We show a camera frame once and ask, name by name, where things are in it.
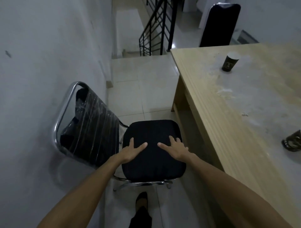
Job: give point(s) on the dark paper cup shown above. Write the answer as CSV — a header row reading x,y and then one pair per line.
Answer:
x,y
230,63

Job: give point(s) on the person's right hand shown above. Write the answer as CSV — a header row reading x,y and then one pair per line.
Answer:
x,y
179,152

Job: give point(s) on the dark glass cup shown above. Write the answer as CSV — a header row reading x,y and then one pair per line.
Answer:
x,y
292,141

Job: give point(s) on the black metal stair railing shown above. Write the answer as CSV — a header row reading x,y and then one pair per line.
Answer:
x,y
160,25

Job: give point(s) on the person's left thumb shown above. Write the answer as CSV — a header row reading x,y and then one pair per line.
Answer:
x,y
141,147

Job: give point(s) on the person's right middle finger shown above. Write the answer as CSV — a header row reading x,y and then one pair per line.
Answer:
x,y
180,142

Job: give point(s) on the black chair with chrome frame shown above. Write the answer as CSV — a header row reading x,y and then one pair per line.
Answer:
x,y
152,131

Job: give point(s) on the black high-back chair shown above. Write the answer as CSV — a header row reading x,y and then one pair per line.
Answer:
x,y
218,25

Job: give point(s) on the person's black trouser leg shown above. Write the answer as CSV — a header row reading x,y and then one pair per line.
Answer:
x,y
140,218

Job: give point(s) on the light wooden table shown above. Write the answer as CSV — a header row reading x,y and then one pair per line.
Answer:
x,y
211,131

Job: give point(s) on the person's left hand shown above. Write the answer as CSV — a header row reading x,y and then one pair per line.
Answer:
x,y
130,152

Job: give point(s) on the person's left forearm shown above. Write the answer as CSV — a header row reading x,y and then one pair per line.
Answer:
x,y
87,190

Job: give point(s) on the person's right forearm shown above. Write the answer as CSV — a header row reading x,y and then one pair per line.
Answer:
x,y
230,190

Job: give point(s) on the person's black shoe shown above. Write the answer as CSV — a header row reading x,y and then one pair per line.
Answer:
x,y
141,200

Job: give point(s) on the person's right thumb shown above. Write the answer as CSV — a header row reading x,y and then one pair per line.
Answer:
x,y
164,146

